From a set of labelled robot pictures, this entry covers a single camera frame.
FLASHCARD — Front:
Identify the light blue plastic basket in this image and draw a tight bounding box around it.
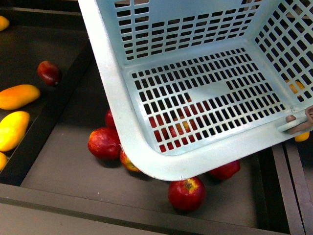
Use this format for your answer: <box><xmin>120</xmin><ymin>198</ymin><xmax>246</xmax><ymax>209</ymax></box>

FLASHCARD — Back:
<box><xmin>79</xmin><ymin>0</ymin><xmax>313</xmax><ymax>181</ymax></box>

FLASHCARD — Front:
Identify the dark red mango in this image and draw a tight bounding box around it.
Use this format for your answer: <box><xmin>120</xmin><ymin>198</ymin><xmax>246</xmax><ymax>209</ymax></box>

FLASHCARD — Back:
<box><xmin>37</xmin><ymin>61</ymin><xmax>62</xmax><ymax>87</ymax></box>

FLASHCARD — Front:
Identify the orange yellow mango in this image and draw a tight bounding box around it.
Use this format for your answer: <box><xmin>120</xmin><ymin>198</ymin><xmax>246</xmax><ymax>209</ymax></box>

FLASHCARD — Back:
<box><xmin>0</xmin><ymin>84</ymin><xmax>41</xmax><ymax>110</ymax></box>

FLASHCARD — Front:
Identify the red apple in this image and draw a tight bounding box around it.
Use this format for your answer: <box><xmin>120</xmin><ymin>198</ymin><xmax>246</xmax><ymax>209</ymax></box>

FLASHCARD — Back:
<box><xmin>168</xmin><ymin>177</ymin><xmax>206</xmax><ymax>212</ymax></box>
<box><xmin>208</xmin><ymin>160</ymin><xmax>241</xmax><ymax>181</ymax></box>
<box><xmin>88</xmin><ymin>127</ymin><xmax>121</xmax><ymax>161</ymax></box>

